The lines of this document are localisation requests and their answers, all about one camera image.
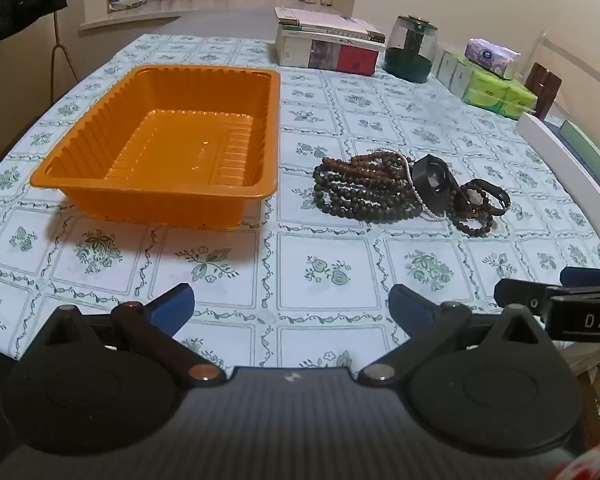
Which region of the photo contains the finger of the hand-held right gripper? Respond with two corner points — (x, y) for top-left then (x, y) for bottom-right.
(560, 266), (600, 288)
(494, 278), (553, 313)

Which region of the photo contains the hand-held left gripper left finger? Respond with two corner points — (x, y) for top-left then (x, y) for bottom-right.
(22, 282), (227, 389)

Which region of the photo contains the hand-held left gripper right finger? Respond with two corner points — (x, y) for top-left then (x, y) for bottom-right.
(357, 283), (563, 389)

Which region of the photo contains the small brown bead bracelet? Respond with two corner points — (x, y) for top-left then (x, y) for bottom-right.
(447, 200), (499, 239)

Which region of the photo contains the black bangle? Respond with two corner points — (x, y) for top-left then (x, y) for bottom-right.
(461, 178), (512, 217)

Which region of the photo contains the white bead bracelet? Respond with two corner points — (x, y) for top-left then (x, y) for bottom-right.
(404, 154), (449, 221)

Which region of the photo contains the dark bead necklace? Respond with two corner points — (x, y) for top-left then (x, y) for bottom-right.
(312, 156), (427, 222)

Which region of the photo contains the reddish brown bead necklace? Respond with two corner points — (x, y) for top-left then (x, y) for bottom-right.
(350, 150), (417, 187)

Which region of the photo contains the orange plastic tray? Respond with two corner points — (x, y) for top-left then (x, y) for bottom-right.
(30, 64), (282, 231)

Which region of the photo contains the floral tablecloth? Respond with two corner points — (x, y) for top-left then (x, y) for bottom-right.
(0, 34), (600, 378)

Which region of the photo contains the long white box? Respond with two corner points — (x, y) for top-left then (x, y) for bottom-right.
(516, 112), (600, 244)

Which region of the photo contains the long green box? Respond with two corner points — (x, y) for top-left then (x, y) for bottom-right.
(560, 120), (600, 186)

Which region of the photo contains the red white patterned cloth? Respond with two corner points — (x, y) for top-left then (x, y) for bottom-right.
(555, 442), (600, 480)

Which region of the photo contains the brown wooden box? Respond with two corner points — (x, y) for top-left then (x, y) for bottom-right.
(524, 62), (564, 120)

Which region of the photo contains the green tissue pack bundle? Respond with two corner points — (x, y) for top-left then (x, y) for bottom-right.
(460, 64), (539, 120)

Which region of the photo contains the pale green white box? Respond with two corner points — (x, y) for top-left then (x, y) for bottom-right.
(434, 49), (473, 97)

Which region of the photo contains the purple tissue pack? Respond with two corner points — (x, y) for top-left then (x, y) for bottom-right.
(464, 38), (522, 80)

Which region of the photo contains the dark green glass jar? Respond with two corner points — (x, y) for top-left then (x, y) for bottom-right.
(383, 15), (440, 84)

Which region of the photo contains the white red boxed book set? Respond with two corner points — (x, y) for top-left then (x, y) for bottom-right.
(276, 25), (387, 77)

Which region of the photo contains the stack of books and boxes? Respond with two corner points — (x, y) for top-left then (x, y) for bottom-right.
(275, 7), (387, 45)

